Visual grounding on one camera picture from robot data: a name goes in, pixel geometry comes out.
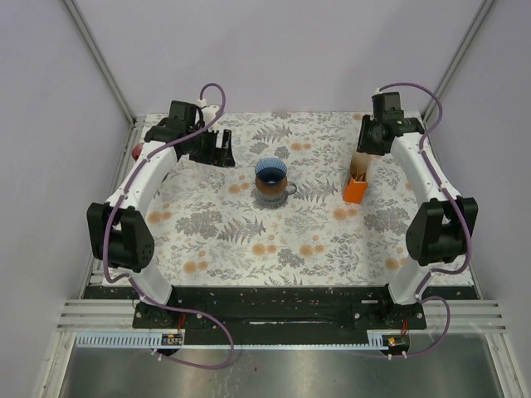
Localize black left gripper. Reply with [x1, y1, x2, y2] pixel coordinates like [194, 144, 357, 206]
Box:
[187, 124, 234, 167]

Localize blue ribbed plastic dripper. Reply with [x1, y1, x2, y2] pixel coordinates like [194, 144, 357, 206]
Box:
[255, 158, 287, 183]

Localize orange coffee filter box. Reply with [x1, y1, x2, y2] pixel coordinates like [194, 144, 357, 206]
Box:
[343, 169, 369, 204]

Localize round wooden dripper holder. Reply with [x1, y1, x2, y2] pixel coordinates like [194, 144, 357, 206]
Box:
[256, 172, 287, 197]

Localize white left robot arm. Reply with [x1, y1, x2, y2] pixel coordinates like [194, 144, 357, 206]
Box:
[86, 118, 235, 328]

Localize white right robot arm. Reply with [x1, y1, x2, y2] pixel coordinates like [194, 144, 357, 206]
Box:
[357, 114, 478, 328]

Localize brown paper filters in box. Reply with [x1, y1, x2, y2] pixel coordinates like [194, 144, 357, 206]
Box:
[349, 151, 372, 182]

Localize clear glass carafe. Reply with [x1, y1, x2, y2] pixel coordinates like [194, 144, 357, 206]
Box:
[256, 182, 298, 209]

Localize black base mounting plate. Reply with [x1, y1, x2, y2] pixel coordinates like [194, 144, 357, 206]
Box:
[72, 286, 479, 349]

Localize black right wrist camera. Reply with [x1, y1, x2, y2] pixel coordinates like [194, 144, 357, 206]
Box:
[372, 91, 404, 123]

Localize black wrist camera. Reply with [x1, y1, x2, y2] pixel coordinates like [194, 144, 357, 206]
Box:
[372, 91, 404, 123]
[167, 100, 198, 127]

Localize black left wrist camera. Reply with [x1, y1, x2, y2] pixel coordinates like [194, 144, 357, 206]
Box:
[167, 100, 198, 127]

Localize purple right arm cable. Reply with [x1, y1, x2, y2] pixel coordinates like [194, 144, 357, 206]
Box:
[375, 81, 476, 360]

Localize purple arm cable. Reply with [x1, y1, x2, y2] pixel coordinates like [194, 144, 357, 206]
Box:
[101, 83, 236, 368]
[375, 81, 476, 360]

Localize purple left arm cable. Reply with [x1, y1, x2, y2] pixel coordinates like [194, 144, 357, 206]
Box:
[101, 83, 236, 368]

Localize white slotted cable duct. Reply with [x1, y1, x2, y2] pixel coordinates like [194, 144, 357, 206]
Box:
[76, 329, 393, 352]

